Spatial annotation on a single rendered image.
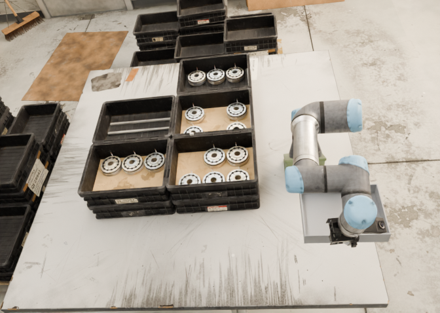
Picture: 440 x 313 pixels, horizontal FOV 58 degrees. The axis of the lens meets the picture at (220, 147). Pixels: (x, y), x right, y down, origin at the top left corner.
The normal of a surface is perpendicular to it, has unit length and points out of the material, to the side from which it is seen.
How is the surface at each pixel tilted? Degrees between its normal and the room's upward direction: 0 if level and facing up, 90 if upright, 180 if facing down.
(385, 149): 0
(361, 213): 16
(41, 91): 0
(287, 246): 0
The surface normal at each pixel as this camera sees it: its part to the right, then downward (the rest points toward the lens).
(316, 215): -0.13, -0.66
